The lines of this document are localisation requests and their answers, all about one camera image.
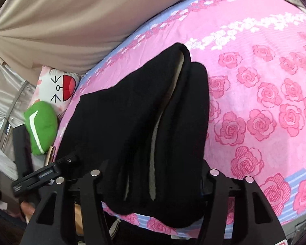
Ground beige curtain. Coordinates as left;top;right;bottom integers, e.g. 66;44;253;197
0;0;180;83

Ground white cartoon face pillow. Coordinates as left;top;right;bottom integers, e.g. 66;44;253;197
29;66;80;116

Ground pink rose bed sheet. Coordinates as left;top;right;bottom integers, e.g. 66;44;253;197
54;0;306;225

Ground rose gold smartphone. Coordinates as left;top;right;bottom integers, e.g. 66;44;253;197
44;146;56;166

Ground green pillow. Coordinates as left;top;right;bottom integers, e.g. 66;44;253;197
23;101;58;155

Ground person's left hand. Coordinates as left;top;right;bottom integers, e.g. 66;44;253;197
20;201;35;223

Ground black pants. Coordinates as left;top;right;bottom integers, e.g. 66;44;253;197
56;43;210;228

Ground silver curtain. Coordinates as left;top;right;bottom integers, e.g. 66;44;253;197
0;63;35;127

